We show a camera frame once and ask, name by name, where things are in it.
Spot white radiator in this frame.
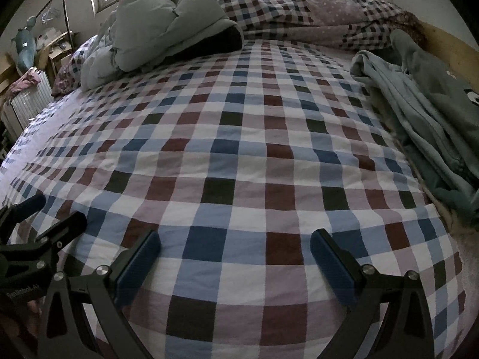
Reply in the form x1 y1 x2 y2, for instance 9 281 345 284
0 71 55 139

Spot black metal clothes rack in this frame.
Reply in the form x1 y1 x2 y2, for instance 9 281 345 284
35 0 75 45

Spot light green crumpled duvet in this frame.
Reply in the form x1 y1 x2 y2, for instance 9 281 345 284
80 0 245 90

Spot wooden bed frame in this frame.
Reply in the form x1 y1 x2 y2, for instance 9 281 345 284
419 20 479 94

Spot checkered pillow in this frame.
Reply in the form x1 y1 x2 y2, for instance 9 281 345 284
50 36 105 96

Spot dark teal garment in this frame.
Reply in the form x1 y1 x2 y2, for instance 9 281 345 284
389 30 479 225

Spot checkered pillows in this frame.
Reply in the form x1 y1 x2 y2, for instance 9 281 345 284
217 0 420 51

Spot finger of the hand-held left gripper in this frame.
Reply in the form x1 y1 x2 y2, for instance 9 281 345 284
0 194 47 241
35 211 88 250

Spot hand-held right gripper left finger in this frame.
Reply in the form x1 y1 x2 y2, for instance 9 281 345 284
37 230 161 359

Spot blue plush toy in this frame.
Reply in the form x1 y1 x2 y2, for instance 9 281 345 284
10 15 38 72

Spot light green garment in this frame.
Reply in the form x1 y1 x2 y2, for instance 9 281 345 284
350 50 476 195

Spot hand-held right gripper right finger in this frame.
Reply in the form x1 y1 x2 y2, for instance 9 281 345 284
310 228 436 359

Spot pink cloth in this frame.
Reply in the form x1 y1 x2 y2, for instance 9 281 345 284
8 66 43 94

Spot checkered bed sheet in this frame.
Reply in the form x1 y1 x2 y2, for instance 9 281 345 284
0 39 468 359

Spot wooden shelf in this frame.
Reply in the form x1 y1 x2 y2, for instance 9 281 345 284
35 32 77 79

